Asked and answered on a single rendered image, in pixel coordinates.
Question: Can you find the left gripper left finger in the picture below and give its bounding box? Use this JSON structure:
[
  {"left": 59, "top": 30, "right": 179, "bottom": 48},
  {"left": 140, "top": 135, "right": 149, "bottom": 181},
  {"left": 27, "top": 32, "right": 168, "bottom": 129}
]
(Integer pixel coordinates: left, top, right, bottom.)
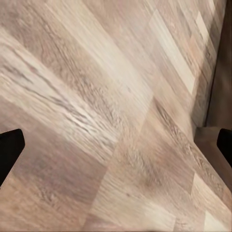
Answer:
[{"left": 0, "top": 129, "right": 25, "bottom": 186}]

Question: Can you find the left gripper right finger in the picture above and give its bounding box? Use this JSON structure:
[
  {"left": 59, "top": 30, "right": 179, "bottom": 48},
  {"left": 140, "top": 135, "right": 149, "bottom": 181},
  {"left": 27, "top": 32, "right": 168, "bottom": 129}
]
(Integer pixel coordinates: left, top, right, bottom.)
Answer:
[{"left": 217, "top": 128, "right": 232, "bottom": 167}]

